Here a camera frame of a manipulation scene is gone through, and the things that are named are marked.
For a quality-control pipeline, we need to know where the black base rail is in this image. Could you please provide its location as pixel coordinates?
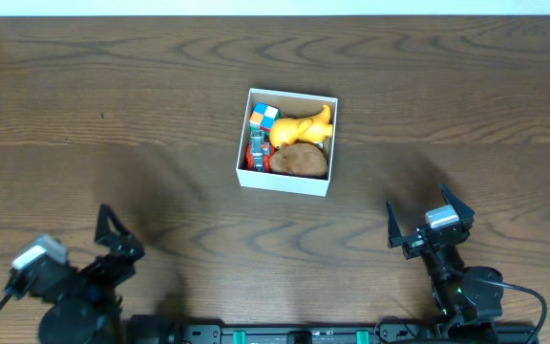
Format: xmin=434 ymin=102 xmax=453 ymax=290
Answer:
xmin=125 ymin=315 xmax=539 ymax=344

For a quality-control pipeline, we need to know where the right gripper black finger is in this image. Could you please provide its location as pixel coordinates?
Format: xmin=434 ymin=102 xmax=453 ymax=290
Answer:
xmin=440 ymin=183 xmax=475 ymax=229
xmin=386 ymin=201 xmax=403 ymax=248

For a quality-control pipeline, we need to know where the white cardboard box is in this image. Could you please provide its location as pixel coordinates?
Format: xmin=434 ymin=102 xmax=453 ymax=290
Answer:
xmin=236 ymin=88 xmax=338 ymax=197

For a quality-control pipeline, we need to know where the orange toy dinosaur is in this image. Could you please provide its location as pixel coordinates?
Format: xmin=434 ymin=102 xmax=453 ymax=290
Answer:
xmin=269 ymin=105 xmax=334 ymax=148

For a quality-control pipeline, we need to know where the brown plush toy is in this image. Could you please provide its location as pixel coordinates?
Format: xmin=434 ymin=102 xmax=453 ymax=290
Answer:
xmin=269 ymin=143 xmax=328 ymax=178

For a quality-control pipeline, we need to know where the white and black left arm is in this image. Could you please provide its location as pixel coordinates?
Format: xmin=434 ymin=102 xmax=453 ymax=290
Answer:
xmin=33 ymin=204 xmax=144 ymax=344

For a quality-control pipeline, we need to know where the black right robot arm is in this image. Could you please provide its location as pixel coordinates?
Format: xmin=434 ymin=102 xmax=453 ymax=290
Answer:
xmin=386 ymin=184 xmax=503 ymax=325

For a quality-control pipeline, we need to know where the red and grey toy truck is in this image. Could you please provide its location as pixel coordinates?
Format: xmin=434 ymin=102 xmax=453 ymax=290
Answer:
xmin=245 ymin=130 xmax=275 ymax=173

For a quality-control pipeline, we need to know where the colourful two-by-two puzzle cube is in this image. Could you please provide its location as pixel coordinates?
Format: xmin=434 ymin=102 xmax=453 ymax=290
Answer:
xmin=248 ymin=102 xmax=280 ymax=133

